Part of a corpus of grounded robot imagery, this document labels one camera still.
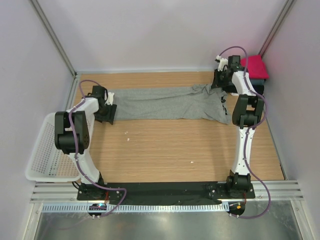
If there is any folded black t shirt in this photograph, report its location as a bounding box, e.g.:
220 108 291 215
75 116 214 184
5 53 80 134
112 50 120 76
222 84 265 97

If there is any folded pink t shirt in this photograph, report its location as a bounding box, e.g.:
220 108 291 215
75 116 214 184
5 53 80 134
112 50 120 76
247 55 269 80

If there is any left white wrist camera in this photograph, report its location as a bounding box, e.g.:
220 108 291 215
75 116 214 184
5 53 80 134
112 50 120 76
105 92 115 106

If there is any aluminium rail frame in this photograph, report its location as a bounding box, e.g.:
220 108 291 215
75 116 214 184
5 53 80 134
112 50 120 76
30 180 304 203

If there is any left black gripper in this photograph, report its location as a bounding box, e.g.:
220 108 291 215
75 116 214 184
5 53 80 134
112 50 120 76
94 102 117 125

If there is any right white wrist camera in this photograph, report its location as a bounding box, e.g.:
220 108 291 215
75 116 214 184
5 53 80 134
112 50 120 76
215 55 228 72

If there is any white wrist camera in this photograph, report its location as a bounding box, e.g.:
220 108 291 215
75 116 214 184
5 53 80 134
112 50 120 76
105 92 115 106
215 55 228 72

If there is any slotted cable duct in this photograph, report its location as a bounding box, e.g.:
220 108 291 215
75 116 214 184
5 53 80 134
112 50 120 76
41 202 229 213

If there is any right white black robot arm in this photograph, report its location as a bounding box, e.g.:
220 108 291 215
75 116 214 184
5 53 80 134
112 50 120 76
211 55 265 199

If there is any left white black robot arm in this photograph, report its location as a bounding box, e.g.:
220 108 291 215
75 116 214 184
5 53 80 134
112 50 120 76
54 85 117 200

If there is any white plastic basket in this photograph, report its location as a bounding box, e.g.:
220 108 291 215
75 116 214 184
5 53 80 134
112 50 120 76
25 111 96 183

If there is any aluminium corner post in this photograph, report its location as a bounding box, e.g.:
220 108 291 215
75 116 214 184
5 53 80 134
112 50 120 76
258 0 297 59
29 0 77 78

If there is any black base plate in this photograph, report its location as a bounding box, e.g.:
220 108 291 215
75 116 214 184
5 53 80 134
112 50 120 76
72 181 256 215

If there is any left aluminium corner post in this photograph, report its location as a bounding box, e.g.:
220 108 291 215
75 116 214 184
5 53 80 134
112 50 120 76
29 0 77 78

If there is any right aluminium corner post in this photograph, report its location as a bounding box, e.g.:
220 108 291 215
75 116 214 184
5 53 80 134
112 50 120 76
258 0 297 59

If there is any folded blue grey t shirt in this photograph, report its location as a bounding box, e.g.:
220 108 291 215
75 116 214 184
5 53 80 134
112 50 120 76
250 79 266 86

